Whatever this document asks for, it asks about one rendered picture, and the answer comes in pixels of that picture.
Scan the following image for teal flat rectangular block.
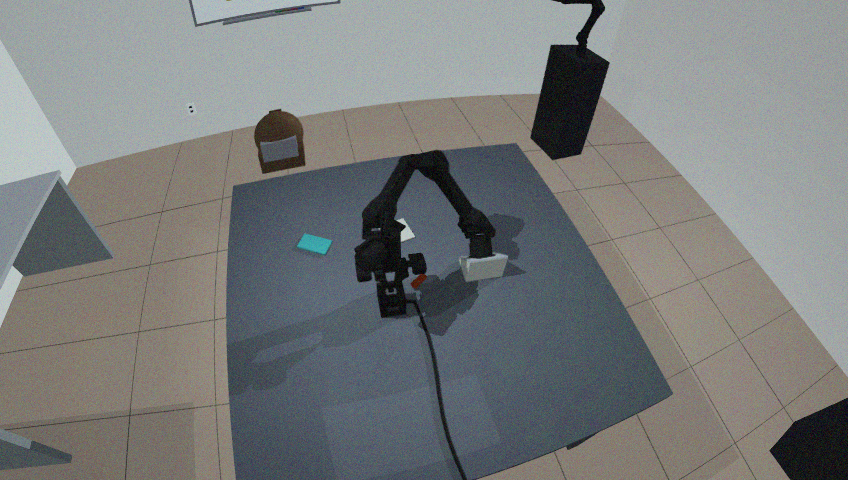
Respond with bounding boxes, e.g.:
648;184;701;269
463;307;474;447
297;233;332;256

